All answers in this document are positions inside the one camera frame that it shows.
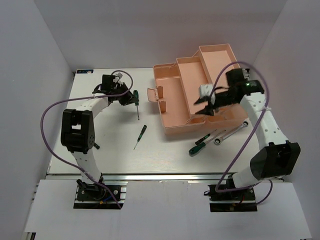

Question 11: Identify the large green screwdriver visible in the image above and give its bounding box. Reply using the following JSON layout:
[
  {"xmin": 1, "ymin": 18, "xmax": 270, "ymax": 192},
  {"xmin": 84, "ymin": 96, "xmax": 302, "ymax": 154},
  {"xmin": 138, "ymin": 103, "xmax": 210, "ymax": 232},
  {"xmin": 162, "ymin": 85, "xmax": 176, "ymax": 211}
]
[
  {"xmin": 188, "ymin": 129, "xmax": 226, "ymax": 157},
  {"xmin": 133, "ymin": 89, "xmax": 140, "ymax": 120}
]

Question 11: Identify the pink plastic toolbox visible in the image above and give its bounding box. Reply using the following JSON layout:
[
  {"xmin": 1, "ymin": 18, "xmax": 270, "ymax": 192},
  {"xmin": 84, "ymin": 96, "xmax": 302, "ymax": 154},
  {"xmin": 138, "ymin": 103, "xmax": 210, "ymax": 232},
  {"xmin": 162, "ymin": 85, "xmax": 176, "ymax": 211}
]
[{"xmin": 146, "ymin": 43, "xmax": 252, "ymax": 137}]

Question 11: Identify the small green precision screwdriver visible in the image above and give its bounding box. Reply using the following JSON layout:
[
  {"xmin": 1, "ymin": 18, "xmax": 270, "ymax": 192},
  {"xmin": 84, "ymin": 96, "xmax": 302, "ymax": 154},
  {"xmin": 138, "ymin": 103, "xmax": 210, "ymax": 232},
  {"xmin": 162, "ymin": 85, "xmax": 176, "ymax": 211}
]
[{"xmin": 133, "ymin": 125, "xmax": 147, "ymax": 150}]

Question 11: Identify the silver ratchet wrench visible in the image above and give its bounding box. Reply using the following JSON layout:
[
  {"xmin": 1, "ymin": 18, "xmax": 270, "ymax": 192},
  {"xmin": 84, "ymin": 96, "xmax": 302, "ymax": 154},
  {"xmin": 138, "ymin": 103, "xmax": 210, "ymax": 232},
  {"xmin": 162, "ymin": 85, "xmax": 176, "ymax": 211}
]
[{"xmin": 213, "ymin": 120, "xmax": 249, "ymax": 146}]

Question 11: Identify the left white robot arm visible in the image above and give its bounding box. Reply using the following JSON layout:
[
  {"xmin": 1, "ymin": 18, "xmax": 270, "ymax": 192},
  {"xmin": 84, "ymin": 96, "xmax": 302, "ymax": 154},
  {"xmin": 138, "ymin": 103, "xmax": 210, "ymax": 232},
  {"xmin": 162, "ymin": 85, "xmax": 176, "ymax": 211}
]
[{"xmin": 60, "ymin": 70, "xmax": 139, "ymax": 200}]

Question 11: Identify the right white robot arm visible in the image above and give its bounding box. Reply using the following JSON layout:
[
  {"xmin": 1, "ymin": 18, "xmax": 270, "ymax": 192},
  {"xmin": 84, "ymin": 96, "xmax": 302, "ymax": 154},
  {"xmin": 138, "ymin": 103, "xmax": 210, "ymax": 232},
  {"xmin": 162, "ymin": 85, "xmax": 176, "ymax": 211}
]
[{"xmin": 195, "ymin": 68, "xmax": 301, "ymax": 200}]

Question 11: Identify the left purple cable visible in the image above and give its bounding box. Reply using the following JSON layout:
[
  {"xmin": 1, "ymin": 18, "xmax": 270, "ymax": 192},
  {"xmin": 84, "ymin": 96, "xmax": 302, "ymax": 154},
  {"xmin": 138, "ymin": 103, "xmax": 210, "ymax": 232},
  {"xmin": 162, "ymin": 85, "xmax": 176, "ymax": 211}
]
[{"xmin": 40, "ymin": 70, "xmax": 135, "ymax": 210}]

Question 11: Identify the purple cable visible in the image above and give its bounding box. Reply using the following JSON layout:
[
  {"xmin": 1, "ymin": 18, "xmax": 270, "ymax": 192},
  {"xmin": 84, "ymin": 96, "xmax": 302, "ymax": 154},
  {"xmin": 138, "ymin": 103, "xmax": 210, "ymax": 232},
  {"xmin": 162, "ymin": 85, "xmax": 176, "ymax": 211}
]
[
  {"xmin": 40, "ymin": 70, "xmax": 135, "ymax": 210},
  {"xmin": 209, "ymin": 61, "xmax": 274, "ymax": 206}
]

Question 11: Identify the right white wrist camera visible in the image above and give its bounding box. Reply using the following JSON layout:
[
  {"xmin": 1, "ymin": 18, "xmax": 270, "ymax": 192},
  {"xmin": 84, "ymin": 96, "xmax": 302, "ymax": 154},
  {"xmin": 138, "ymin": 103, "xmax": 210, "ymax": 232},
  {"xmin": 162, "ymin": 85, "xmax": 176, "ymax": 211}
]
[{"xmin": 198, "ymin": 84, "xmax": 216, "ymax": 104}]

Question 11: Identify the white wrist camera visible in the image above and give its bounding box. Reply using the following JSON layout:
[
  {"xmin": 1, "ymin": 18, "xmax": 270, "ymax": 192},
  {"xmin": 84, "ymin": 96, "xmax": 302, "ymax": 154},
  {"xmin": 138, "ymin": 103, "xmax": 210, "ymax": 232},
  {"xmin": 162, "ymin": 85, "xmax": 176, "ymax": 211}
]
[
  {"xmin": 113, "ymin": 72, "xmax": 123, "ymax": 85},
  {"xmin": 198, "ymin": 84, "xmax": 216, "ymax": 104}
]

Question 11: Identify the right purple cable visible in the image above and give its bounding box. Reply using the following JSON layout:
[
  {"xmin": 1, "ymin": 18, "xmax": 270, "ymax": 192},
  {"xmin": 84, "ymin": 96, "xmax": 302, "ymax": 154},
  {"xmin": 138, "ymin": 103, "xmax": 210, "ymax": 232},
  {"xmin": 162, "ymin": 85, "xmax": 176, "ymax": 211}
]
[{"xmin": 209, "ymin": 61, "xmax": 274, "ymax": 206}]

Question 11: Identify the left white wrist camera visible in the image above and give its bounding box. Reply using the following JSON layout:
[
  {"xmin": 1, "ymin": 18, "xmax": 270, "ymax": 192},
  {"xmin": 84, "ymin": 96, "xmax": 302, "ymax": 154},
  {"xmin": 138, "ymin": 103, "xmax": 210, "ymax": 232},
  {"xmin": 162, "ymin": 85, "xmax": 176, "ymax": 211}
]
[{"xmin": 113, "ymin": 72, "xmax": 123, "ymax": 85}]

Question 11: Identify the aluminium table rail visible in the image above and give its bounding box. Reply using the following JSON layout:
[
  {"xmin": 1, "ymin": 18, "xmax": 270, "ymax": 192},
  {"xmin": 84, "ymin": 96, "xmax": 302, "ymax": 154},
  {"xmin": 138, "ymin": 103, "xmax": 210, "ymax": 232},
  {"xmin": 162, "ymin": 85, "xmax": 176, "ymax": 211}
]
[{"xmin": 45, "ymin": 173, "xmax": 222, "ymax": 181}]

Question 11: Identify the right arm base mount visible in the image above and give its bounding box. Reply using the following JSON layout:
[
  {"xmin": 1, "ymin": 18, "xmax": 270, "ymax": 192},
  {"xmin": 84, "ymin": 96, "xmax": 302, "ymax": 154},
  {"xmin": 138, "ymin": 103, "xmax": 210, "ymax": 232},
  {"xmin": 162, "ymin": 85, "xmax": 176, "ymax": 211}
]
[{"xmin": 203, "ymin": 184, "xmax": 258, "ymax": 213}]

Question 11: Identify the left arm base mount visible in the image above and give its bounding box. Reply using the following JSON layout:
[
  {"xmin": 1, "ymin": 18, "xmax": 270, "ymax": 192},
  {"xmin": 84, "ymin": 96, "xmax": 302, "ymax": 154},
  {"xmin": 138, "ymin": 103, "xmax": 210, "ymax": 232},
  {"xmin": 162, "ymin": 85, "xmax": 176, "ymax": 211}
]
[{"xmin": 73, "ymin": 179, "xmax": 127, "ymax": 210}]

